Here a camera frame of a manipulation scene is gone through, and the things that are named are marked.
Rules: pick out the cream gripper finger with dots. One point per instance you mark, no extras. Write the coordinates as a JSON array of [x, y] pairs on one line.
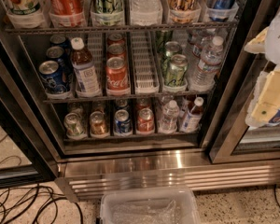
[[257, 44], [268, 100]]

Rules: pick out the tea bottle with white cap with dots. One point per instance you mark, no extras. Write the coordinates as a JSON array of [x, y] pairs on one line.
[[84, 68]]

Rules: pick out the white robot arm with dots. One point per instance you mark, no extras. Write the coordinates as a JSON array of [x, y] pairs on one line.
[[272, 54]]

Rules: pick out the rear clear water bottle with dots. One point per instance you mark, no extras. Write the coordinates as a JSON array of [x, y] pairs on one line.
[[196, 41]]

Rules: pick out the clear water bottle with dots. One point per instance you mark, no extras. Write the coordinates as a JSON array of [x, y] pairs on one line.
[[196, 41], [203, 77]]

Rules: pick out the front clear water bottle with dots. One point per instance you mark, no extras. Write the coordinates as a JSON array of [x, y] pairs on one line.
[[203, 77]]

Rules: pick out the bottom shelf tea bottle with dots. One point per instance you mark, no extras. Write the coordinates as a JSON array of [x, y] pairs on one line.
[[192, 116]]

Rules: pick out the bottom shelf water bottle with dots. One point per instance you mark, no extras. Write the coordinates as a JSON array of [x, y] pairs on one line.
[[169, 116]]

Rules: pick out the empty white shelf tray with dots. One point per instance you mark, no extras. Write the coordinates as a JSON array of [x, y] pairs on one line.
[[145, 74]]

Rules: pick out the bottom shelf red can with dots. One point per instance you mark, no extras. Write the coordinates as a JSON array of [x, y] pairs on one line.
[[145, 120]]

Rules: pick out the bottom shelf blue can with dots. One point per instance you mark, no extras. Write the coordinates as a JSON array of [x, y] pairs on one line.
[[122, 121]]

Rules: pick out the bottom shelf gold can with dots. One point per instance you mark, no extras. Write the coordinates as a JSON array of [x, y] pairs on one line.
[[98, 123]]

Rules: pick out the open fridge door left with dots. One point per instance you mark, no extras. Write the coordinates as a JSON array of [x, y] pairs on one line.
[[27, 139]]

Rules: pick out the front green lacroix can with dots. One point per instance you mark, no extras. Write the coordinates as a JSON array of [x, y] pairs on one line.
[[176, 70]]

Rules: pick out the red coca-cola can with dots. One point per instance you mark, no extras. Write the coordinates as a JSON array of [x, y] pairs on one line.
[[116, 74], [116, 38], [116, 50]]

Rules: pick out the rear red coca-cola can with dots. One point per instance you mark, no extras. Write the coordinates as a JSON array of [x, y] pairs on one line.
[[116, 38]]

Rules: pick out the front red coca-cola can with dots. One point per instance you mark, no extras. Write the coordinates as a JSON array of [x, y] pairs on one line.
[[116, 74]]

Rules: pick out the clear plastic bin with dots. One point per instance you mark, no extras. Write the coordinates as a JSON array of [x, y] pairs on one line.
[[172, 205]]

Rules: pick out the rear blue pepsi can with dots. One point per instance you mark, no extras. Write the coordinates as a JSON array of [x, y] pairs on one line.
[[60, 40]]

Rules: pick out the blue pepsi can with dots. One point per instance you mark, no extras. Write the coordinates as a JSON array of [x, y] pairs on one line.
[[59, 55], [60, 40], [53, 77]]

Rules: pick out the front blue pepsi can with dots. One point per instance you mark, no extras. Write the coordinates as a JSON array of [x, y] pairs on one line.
[[53, 77]]

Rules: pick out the right fridge door frame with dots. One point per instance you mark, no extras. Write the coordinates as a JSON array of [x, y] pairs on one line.
[[229, 139]]

